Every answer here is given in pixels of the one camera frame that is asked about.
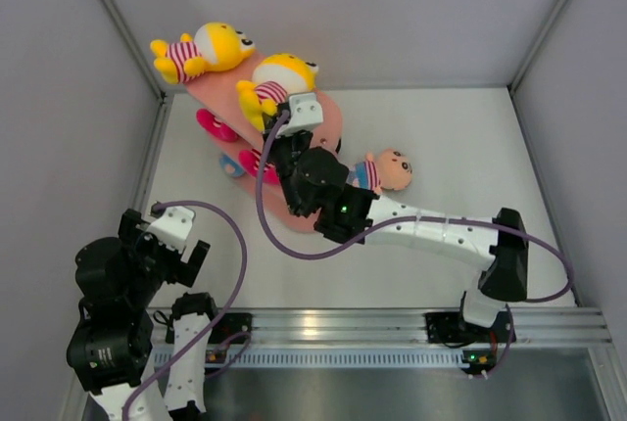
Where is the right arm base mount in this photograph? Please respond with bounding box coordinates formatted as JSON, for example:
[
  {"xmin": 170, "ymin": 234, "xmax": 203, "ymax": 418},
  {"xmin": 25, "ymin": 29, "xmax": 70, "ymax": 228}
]
[{"xmin": 424, "ymin": 311, "xmax": 511, "ymax": 347}]

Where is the large yellow plush on shelf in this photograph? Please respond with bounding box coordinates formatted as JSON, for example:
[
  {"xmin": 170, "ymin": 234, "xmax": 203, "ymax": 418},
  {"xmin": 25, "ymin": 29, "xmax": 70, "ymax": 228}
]
[{"xmin": 150, "ymin": 22, "xmax": 256, "ymax": 85}]

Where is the white pink-eared plush toy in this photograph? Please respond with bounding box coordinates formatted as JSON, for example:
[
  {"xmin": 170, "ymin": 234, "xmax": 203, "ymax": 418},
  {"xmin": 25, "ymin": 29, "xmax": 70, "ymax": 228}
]
[{"xmin": 237, "ymin": 147, "xmax": 283, "ymax": 186}]

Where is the aluminium front rail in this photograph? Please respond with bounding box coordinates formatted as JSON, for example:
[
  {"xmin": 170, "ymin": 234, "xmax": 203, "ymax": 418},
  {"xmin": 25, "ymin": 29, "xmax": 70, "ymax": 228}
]
[{"xmin": 146, "ymin": 306, "xmax": 612, "ymax": 345}]

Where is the pink plush striped shirt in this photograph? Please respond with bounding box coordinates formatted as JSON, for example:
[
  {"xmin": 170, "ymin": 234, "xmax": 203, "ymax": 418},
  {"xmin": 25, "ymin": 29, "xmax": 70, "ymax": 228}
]
[{"xmin": 196, "ymin": 109, "xmax": 239, "ymax": 143}]

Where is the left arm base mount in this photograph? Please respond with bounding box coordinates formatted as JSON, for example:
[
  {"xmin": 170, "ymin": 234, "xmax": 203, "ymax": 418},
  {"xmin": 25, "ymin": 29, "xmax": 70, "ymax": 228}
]
[{"xmin": 209, "ymin": 312, "xmax": 253, "ymax": 345}]

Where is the blue plush under shelf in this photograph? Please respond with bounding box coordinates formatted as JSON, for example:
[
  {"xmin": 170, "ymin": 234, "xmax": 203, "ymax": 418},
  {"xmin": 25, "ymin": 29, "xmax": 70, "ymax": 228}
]
[{"xmin": 218, "ymin": 154, "xmax": 245, "ymax": 178}]

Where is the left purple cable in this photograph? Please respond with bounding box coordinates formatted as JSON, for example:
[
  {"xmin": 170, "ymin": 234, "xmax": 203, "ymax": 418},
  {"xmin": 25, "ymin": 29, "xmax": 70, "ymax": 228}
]
[{"xmin": 121, "ymin": 199, "xmax": 249, "ymax": 420}]

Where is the peach-faced boy plush doll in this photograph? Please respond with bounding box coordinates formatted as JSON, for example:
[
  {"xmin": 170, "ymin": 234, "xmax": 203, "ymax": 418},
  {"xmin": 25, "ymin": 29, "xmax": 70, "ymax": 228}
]
[{"xmin": 347, "ymin": 149, "xmax": 412, "ymax": 194}]

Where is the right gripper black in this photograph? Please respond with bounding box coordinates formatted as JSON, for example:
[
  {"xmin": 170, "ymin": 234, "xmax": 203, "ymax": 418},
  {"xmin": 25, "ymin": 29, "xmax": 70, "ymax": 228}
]
[{"xmin": 261, "ymin": 113, "xmax": 312, "ymax": 219}]

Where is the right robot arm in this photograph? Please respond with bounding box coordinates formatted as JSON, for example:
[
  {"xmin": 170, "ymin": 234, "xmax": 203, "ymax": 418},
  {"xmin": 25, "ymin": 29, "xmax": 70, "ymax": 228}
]
[{"xmin": 263, "ymin": 130, "xmax": 529, "ymax": 340}]

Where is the yellow plush striped shirt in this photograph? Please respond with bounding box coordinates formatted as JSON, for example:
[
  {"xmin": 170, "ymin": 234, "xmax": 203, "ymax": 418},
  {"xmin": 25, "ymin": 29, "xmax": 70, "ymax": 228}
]
[{"xmin": 236, "ymin": 53, "xmax": 319, "ymax": 132}]

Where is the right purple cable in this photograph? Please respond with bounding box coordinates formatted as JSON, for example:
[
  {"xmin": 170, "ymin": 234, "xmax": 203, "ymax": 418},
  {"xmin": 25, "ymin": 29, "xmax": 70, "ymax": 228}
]
[{"xmin": 255, "ymin": 110, "xmax": 575, "ymax": 381}]

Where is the slotted grey cable duct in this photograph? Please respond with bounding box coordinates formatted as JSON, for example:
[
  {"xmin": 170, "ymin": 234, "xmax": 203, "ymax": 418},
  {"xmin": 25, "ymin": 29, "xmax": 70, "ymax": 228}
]
[{"xmin": 151, "ymin": 346, "xmax": 471, "ymax": 369}]

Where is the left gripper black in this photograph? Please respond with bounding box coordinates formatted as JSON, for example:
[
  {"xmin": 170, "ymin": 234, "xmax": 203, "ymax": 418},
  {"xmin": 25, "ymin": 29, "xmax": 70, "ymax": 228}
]
[{"xmin": 120, "ymin": 210, "xmax": 208, "ymax": 307}]

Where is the purple cable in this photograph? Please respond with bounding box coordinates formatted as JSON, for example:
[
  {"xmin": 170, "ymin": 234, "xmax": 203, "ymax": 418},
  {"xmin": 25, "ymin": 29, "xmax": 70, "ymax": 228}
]
[
  {"xmin": 121, "ymin": 199, "xmax": 249, "ymax": 420},
  {"xmin": 255, "ymin": 110, "xmax": 575, "ymax": 381}
]

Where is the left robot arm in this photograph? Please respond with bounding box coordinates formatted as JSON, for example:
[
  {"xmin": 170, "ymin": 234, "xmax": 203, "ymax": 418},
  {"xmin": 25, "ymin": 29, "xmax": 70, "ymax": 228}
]
[{"xmin": 67, "ymin": 207, "xmax": 221, "ymax": 420}]

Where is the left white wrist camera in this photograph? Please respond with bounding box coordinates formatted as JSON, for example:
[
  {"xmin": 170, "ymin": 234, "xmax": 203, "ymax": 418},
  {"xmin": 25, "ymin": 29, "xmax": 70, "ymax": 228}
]
[{"xmin": 146, "ymin": 203, "xmax": 196, "ymax": 254}]

